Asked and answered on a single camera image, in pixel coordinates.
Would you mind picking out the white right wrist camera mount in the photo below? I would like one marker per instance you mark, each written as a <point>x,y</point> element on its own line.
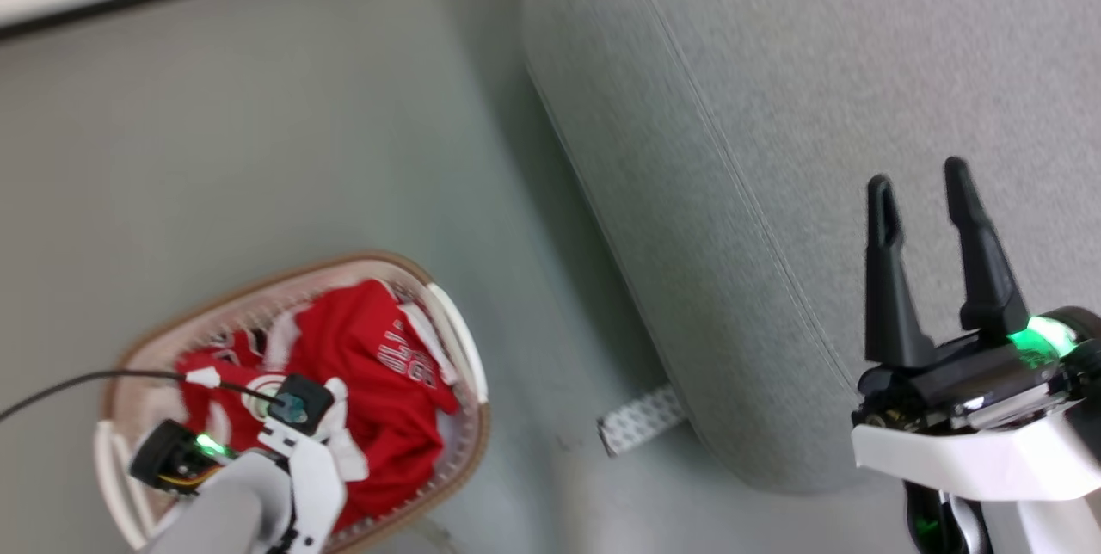
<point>972,459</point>

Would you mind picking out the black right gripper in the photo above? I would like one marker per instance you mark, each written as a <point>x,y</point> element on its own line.
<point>972,386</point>

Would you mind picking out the grey fabric sofa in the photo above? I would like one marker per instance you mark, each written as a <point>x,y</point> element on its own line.
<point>774,150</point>

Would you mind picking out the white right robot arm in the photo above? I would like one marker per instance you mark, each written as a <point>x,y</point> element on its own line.
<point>1032,528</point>

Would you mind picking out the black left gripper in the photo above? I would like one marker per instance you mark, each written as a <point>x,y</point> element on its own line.
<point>168,455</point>

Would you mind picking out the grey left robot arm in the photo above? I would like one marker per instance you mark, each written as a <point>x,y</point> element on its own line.
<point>215,511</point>

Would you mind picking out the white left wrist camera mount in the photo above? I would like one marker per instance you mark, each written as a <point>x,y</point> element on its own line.
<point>314,477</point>

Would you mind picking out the white and brown laundry basket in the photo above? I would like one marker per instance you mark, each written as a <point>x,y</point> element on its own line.
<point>447,322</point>

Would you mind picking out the red baseball jersey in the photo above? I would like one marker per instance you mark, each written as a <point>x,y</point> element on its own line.
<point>370,347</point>

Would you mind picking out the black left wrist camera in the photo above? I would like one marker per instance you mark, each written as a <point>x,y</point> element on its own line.
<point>301,406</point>

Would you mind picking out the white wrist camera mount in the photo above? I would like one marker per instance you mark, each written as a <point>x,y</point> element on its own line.
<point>972,459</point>
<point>314,477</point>

